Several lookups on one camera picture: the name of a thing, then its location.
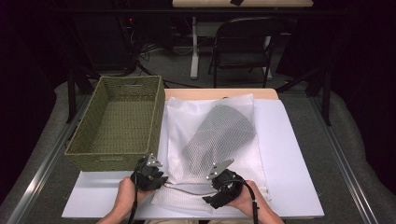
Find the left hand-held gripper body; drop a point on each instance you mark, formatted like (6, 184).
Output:
(146, 177)

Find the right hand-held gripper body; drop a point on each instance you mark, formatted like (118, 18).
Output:
(227, 183)

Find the black cloth garment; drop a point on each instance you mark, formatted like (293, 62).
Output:
(224, 133)

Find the green woven basket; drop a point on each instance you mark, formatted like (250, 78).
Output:
(124, 124)

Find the white mesh laundry bag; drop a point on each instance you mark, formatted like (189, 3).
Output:
(180, 124)

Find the person's left hand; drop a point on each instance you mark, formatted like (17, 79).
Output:
(129, 196)

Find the person's right hand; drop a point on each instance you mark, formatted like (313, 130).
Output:
(249, 199)

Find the angled black metal stand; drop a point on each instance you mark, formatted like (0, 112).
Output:
(326, 99)

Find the black folding chair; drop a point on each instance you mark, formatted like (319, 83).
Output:
(246, 46)

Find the wooden desk with white legs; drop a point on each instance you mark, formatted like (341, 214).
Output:
(195, 46)

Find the small black object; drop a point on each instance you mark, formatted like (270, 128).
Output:
(237, 2)

